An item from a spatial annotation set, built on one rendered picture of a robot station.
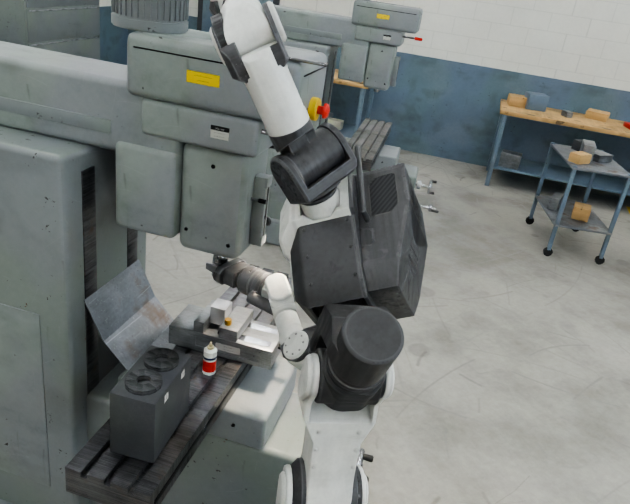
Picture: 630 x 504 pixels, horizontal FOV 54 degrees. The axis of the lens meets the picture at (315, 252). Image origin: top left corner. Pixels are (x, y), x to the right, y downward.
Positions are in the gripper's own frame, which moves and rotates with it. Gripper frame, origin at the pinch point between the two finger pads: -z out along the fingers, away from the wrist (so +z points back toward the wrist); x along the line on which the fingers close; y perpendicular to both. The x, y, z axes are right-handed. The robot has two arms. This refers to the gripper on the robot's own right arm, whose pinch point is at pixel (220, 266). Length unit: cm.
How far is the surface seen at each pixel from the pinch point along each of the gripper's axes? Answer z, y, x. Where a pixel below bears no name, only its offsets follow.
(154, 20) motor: -15, -69, 14
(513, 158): -90, 86, -578
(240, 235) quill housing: 11.2, -15.6, 4.8
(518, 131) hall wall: -114, 70, -650
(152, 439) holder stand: 24, 23, 47
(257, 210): 11.1, -21.5, -1.9
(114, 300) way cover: -30.5, 19.4, 15.4
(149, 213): -12.0, -17.6, 17.3
